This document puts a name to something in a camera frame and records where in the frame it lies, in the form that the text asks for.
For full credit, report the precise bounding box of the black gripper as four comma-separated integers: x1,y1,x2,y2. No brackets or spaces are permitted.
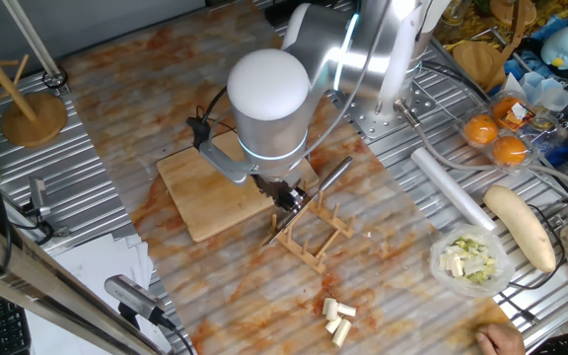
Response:
252,173,311,213

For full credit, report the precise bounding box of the thick black cable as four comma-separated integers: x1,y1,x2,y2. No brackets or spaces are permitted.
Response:
199,86,230,124

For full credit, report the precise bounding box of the orange fruit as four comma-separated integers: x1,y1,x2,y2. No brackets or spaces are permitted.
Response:
462,113,500,147
490,135,529,168
490,96,526,127

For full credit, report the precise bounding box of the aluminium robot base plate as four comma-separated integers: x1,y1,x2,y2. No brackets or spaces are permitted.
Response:
330,81,438,140

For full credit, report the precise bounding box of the white pole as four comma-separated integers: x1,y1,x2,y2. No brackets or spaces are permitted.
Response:
1,0,64,83

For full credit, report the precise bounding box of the aluminium frame bar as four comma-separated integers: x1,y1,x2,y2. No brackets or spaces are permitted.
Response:
0,209,165,355

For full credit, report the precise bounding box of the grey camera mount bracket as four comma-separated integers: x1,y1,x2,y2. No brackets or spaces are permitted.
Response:
198,139,258,187

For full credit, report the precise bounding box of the silver cylindrical camera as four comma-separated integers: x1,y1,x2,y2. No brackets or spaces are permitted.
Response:
104,274,177,332

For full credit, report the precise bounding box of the steel cleaver knife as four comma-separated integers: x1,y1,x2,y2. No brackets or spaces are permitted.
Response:
262,156,355,247

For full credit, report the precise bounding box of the wooden peg rack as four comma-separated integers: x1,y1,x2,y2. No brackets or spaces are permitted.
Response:
267,189,358,275

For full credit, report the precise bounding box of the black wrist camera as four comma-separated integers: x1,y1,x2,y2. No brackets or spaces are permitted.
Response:
186,116,212,150

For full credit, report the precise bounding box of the orange white marbled mat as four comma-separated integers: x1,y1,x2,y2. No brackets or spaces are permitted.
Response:
59,0,512,355

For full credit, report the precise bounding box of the silver camera clamp mount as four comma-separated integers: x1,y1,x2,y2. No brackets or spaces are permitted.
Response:
21,201,71,247

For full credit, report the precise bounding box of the stack of white papers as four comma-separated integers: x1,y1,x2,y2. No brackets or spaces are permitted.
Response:
25,231,177,355

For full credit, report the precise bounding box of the wooden cutting board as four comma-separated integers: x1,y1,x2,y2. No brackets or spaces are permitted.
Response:
156,130,320,244

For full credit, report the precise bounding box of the white plastic wrap roll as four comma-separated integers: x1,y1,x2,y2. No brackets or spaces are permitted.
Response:
410,146,498,232

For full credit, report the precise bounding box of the person hand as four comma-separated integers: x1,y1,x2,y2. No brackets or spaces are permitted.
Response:
474,322,527,355

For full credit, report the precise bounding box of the bag of chopped scallions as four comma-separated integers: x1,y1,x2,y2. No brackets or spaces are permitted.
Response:
430,224,517,299

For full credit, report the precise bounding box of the blue plush toy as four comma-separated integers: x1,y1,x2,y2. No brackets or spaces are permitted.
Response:
539,25,568,69

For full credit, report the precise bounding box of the silver finned camera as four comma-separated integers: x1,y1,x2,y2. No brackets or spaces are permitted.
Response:
27,176,52,218

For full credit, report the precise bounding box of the clear plastic fruit pack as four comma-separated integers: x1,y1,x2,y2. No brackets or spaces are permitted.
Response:
458,90,564,175

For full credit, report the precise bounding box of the round wooden disc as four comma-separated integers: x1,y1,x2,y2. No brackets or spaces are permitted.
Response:
453,39,508,93
0,0,69,149

